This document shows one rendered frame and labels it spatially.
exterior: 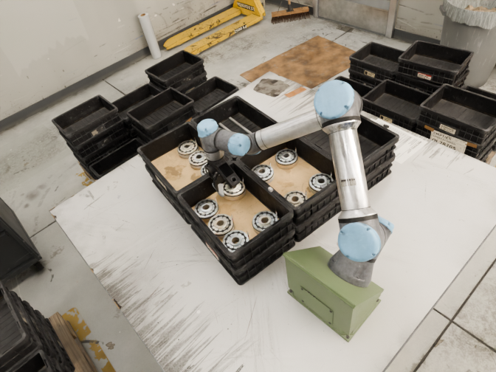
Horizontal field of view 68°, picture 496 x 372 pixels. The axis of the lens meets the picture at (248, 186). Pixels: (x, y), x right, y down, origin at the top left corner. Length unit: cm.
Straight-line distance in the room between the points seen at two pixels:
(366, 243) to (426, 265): 52
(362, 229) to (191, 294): 75
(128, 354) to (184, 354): 92
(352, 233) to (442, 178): 88
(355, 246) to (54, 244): 234
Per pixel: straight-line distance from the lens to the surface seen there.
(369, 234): 110
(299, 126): 132
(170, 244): 169
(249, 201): 157
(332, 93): 113
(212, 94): 310
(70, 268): 282
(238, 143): 127
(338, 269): 128
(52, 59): 446
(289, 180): 164
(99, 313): 253
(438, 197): 182
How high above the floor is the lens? 202
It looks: 47 degrees down
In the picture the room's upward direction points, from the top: 11 degrees counter-clockwise
